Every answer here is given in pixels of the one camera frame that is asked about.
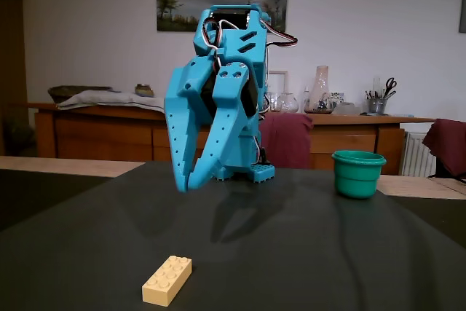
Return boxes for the blue gripper black motor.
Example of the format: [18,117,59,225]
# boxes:
[163,55,264,194]

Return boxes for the cream lego brick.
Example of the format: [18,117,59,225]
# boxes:
[141,254,193,307]

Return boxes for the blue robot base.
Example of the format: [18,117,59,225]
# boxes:
[214,160,277,185]

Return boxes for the small ceramic pot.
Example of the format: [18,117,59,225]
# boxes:
[134,83,154,98]

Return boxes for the dark red cloth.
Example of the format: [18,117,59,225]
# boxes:
[258,113,314,170]

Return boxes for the round clear glass bowl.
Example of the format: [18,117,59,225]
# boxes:
[276,92,299,114]

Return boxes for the folded grey cloth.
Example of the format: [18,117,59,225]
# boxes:
[56,90,167,114]

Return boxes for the wooden sideboard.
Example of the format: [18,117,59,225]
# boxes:
[27,102,436,176]

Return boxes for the tall pink glass vase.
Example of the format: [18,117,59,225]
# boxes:
[304,66,334,114]

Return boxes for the dark shallow bowl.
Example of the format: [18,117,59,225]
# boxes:
[47,85,113,103]

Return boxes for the white crystal rock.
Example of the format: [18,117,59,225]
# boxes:
[333,101,363,116]

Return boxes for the grey rubber mat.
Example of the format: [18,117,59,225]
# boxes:
[0,160,466,311]

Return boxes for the green plastic cup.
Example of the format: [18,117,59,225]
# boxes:
[331,149,387,200]

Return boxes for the grey pen holder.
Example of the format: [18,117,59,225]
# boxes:
[366,98,387,115]

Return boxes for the maroon covered chair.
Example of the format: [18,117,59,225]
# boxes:
[422,118,466,184]

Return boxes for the small white picture frame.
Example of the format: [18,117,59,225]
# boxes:
[267,69,289,95]

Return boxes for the black handled scissors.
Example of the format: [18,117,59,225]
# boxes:
[382,76,398,99]

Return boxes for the white wall radiator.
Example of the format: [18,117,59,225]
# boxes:
[400,130,438,178]

